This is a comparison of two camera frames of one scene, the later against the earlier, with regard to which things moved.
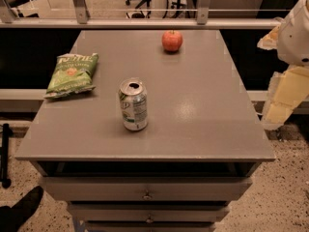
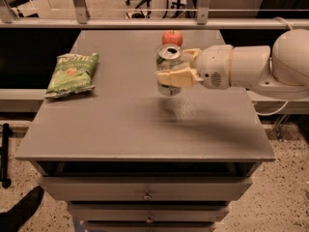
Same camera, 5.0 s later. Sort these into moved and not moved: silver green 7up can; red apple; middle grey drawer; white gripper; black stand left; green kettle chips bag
Moved: white gripper; silver green 7up can
Not moved: middle grey drawer; black stand left; red apple; green kettle chips bag
